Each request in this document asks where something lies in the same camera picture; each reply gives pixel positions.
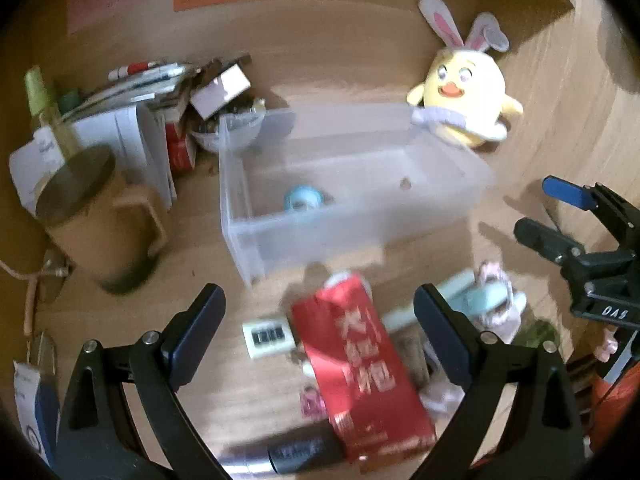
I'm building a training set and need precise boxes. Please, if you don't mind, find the dark green glass bottle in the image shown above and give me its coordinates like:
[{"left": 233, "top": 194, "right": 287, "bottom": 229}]
[{"left": 513, "top": 318, "right": 560, "bottom": 348}]

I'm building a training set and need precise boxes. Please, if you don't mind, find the pink braided bracelet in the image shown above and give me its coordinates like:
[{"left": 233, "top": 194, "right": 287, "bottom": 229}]
[{"left": 472, "top": 260, "right": 528, "bottom": 340}]

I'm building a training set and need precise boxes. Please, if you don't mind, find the mint green small tube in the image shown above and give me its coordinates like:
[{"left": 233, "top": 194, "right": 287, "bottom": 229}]
[{"left": 436, "top": 269, "right": 508, "bottom": 318}]

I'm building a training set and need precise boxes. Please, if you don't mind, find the red tea packet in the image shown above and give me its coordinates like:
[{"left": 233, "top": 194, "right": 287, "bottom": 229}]
[{"left": 291, "top": 271, "right": 436, "bottom": 470}]

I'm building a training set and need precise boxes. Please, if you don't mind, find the mahjong tile eraser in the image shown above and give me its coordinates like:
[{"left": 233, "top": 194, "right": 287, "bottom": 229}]
[{"left": 242, "top": 316, "right": 296, "bottom": 360}]

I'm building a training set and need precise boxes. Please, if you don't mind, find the black purple tube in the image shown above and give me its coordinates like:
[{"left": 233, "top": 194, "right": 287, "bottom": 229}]
[{"left": 217, "top": 431, "right": 345, "bottom": 478}]

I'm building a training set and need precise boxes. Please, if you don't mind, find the blue tape roll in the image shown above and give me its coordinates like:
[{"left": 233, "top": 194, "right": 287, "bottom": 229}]
[{"left": 283, "top": 185, "right": 324, "bottom": 211}]

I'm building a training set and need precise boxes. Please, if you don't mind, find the light green pen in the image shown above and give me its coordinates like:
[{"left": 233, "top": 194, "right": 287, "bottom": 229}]
[{"left": 381, "top": 304, "right": 418, "bottom": 334}]

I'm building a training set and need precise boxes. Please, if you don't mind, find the person right hand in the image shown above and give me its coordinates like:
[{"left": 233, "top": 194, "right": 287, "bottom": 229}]
[{"left": 593, "top": 325, "right": 618, "bottom": 363}]

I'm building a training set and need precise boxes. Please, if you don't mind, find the blue white carton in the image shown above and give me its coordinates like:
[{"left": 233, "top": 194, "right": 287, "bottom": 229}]
[{"left": 13, "top": 362, "right": 60, "bottom": 468}]

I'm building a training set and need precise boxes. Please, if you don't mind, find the yellow chick bunny plush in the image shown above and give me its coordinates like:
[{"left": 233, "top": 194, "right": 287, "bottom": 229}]
[{"left": 406, "top": 0, "right": 524, "bottom": 148}]

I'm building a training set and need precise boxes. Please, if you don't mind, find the brown mug with lid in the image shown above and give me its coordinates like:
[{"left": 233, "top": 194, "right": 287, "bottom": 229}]
[{"left": 36, "top": 144, "right": 169, "bottom": 295}]

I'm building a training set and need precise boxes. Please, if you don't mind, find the pink foil wrapper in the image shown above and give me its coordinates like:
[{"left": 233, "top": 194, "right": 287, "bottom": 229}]
[{"left": 299, "top": 386, "right": 328, "bottom": 420}]

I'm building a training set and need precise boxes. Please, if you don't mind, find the clear plastic storage bin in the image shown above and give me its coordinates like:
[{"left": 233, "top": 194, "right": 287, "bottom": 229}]
[{"left": 218, "top": 103, "right": 495, "bottom": 284}]

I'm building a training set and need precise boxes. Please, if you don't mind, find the red small box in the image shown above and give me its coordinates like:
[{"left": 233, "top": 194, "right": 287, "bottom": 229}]
[{"left": 165, "top": 122, "right": 196, "bottom": 177}]

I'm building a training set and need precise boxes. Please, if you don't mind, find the white bowl of trinkets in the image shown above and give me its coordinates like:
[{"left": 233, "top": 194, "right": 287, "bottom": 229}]
[{"left": 188, "top": 100, "right": 266, "bottom": 154}]

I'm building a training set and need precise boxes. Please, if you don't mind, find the green spray bottle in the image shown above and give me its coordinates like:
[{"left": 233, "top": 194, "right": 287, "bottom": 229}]
[{"left": 24, "top": 65, "right": 81, "bottom": 167}]

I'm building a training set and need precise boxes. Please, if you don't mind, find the stack of books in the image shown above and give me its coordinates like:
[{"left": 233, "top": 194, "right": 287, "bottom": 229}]
[{"left": 60, "top": 54, "right": 252, "bottom": 122}]

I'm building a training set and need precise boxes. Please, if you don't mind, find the small white cardboard box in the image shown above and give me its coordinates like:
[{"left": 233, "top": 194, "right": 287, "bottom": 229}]
[{"left": 190, "top": 64, "right": 250, "bottom": 120}]

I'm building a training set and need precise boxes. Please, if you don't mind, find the red white marker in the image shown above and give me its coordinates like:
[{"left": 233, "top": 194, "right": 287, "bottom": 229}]
[{"left": 107, "top": 61, "right": 160, "bottom": 81}]

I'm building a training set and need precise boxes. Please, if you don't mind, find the white cable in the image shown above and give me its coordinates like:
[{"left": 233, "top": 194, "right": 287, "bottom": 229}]
[{"left": 0, "top": 257, "right": 68, "bottom": 283}]

